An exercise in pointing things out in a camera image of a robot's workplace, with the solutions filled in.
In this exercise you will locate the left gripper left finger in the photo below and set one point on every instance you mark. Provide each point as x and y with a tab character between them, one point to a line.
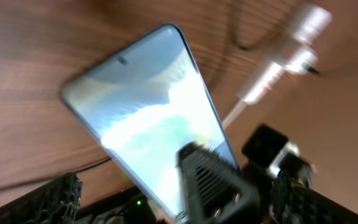
56	202

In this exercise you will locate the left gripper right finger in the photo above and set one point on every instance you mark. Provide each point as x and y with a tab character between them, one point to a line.
216	192

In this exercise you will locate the Samsung Galaxy smartphone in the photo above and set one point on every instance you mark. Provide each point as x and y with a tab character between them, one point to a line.
142	105

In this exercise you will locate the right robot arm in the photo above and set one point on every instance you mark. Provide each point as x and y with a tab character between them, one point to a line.
271	152

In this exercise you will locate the white charger plug adapter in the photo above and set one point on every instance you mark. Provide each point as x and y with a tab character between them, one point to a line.
301	61

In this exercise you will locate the white power strip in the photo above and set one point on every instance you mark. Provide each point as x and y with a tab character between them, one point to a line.
308	23

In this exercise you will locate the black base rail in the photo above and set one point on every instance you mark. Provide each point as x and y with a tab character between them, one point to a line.
127	207

